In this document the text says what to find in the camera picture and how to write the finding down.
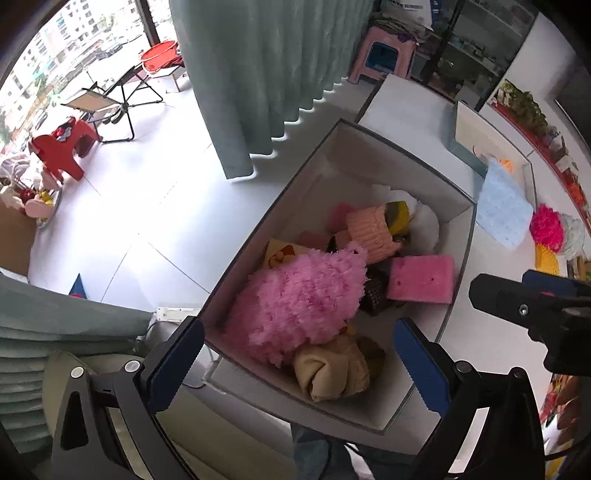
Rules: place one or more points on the orange foam net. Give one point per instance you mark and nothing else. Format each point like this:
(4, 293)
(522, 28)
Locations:
(505, 165)

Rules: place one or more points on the yellow foam net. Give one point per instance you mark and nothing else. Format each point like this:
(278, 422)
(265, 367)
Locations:
(547, 261)

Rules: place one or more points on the brown cardboard box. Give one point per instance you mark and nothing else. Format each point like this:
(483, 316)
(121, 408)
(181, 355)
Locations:
(14, 240)

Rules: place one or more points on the white power strip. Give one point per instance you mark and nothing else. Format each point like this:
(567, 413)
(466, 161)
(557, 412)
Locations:
(173, 314)

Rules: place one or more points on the glass display cabinet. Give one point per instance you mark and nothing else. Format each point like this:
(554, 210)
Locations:
(471, 46)

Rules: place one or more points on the person's leg in jeans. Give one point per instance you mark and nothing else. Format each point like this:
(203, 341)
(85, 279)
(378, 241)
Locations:
(314, 454)

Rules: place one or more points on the green pleated curtain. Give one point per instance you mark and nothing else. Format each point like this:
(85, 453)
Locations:
(258, 69)
(27, 332)

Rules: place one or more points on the black folding chair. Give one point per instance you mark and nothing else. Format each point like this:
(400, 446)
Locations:
(90, 99)

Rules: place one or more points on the shallow teal box lid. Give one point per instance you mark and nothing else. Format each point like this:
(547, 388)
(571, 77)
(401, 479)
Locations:
(475, 134)

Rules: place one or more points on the pink plastic stool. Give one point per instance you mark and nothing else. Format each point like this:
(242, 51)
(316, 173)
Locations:
(360, 55)

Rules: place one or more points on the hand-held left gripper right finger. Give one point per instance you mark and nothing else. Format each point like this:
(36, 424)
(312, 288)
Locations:
(422, 364)

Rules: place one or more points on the purple and brown knitted holder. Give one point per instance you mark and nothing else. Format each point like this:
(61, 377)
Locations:
(374, 290)

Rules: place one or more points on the black wall screen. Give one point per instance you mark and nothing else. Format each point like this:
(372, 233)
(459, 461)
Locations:
(575, 101)

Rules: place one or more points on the green potted plant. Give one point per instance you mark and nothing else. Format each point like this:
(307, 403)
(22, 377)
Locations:
(526, 104)

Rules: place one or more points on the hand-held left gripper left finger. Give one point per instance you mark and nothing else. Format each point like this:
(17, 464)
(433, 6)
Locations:
(178, 364)

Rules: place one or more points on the red plastic toy chair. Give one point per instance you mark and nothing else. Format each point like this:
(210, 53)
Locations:
(55, 152)

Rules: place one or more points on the white wrap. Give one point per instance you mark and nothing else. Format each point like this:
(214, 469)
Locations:
(425, 226)

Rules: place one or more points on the pink sponge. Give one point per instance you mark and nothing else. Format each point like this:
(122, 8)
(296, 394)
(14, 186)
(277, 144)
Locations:
(339, 214)

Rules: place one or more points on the magenta fluffy yarn ball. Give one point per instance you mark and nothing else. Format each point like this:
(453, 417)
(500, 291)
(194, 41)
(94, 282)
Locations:
(545, 228)

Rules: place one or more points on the red wall shelf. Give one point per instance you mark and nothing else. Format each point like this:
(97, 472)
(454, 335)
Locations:
(554, 157)

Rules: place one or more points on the beige cloth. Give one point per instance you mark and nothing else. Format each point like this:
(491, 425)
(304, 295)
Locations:
(332, 369)

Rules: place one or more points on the pink knitted roll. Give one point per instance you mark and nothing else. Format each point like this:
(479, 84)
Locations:
(371, 235)

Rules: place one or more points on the pile of colourful snack packets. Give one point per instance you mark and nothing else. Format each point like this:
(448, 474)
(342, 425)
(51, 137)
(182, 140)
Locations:
(561, 406)

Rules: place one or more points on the white printed sack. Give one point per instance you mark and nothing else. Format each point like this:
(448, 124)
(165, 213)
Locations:
(406, 11)

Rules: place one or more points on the heap of plush toys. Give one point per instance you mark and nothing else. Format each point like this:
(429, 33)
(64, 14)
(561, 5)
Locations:
(37, 207)

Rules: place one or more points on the blue triangular board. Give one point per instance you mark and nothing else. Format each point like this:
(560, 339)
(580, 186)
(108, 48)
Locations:
(79, 288)

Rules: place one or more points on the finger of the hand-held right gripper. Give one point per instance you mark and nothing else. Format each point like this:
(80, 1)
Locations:
(558, 286)
(498, 295)

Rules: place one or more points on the pink fluffy cloth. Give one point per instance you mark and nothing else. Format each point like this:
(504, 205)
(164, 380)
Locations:
(300, 300)

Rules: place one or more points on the grey storage box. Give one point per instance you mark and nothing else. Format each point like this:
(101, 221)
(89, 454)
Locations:
(323, 152)

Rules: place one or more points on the yellow tissue packet bear print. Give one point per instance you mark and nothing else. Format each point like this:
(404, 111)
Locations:
(279, 254)

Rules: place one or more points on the pale green bath puff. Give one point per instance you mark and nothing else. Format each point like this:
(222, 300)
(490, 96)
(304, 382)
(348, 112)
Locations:
(577, 235)

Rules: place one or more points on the thick pink foam block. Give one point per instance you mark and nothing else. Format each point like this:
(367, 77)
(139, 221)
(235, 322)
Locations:
(420, 279)

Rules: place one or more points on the red plastic basin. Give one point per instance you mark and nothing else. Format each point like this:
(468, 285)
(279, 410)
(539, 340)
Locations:
(159, 55)

